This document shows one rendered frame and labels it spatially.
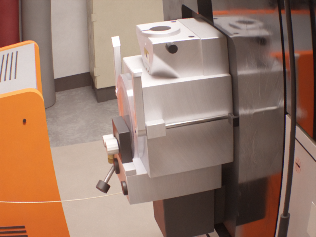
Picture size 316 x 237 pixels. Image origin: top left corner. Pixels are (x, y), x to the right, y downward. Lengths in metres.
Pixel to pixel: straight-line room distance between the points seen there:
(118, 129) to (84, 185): 0.91
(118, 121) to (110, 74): 3.21
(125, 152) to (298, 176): 0.25
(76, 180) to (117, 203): 0.16
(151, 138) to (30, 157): 0.46
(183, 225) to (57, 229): 0.45
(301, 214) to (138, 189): 0.25
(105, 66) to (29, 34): 0.60
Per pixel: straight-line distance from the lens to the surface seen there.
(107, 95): 3.96
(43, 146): 1.02
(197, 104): 0.61
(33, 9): 3.77
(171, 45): 0.58
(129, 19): 3.79
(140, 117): 0.59
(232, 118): 0.61
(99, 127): 3.60
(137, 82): 0.58
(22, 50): 1.27
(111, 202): 1.46
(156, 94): 0.60
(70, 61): 4.20
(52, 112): 3.91
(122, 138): 0.64
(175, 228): 0.69
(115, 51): 0.68
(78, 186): 1.54
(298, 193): 0.46
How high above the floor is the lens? 1.46
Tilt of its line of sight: 24 degrees down
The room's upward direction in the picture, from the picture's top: 4 degrees counter-clockwise
